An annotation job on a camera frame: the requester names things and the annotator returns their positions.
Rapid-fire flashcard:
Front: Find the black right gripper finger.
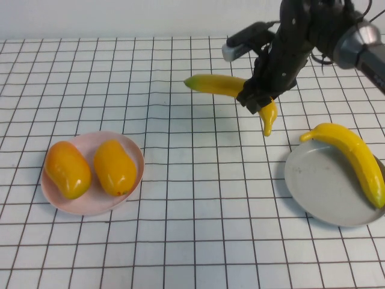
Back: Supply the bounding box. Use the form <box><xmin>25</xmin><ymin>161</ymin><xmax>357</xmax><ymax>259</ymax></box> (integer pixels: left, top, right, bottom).
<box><xmin>247</xmin><ymin>97</ymin><xmax>274</xmax><ymax>116</ymax></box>
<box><xmin>235</xmin><ymin>85</ymin><xmax>254</xmax><ymax>105</ymax></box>

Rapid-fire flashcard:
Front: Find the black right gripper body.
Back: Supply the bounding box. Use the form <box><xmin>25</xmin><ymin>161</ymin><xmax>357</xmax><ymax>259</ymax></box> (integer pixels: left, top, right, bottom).
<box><xmin>244</xmin><ymin>44</ymin><xmax>308</xmax><ymax>99</ymax></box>

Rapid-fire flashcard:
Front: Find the strongly curved yellow banana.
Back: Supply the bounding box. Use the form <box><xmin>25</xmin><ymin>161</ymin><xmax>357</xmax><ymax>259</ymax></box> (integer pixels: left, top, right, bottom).
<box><xmin>183</xmin><ymin>74</ymin><xmax>279</xmax><ymax>137</ymax></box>

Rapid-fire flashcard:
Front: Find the yellow banana with green tip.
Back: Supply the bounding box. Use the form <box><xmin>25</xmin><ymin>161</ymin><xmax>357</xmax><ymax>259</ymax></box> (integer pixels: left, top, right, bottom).
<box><xmin>299</xmin><ymin>122</ymin><xmax>385</xmax><ymax>210</ymax></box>

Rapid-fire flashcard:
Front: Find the orange yellow mango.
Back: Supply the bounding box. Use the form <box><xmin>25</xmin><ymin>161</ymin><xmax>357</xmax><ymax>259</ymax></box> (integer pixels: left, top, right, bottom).
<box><xmin>93</xmin><ymin>138</ymin><xmax>138</xmax><ymax>197</ymax></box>
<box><xmin>44</xmin><ymin>140</ymin><xmax>93</xmax><ymax>200</ymax></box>

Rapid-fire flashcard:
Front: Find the grey round plate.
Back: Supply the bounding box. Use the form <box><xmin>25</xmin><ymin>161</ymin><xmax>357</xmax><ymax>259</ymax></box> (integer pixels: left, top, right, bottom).
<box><xmin>284</xmin><ymin>140</ymin><xmax>385</xmax><ymax>227</ymax></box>

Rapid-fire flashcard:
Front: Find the pink round plate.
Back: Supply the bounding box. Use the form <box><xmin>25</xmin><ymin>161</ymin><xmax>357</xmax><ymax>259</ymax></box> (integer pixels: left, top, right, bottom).
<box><xmin>40</xmin><ymin>131</ymin><xmax>146</xmax><ymax>216</ymax></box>

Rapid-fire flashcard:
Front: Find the white checked tablecloth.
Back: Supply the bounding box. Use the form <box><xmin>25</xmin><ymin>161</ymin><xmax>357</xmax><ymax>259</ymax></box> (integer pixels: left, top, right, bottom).
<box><xmin>0</xmin><ymin>35</ymin><xmax>385</xmax><ymax>289</ymax></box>

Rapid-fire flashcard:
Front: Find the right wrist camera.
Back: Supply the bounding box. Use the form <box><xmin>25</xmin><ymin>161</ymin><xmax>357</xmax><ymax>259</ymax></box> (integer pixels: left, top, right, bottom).
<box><xmin>221</xmin><ymin>21</ymin><xmax>276</xmax><ymax>63</ymax></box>

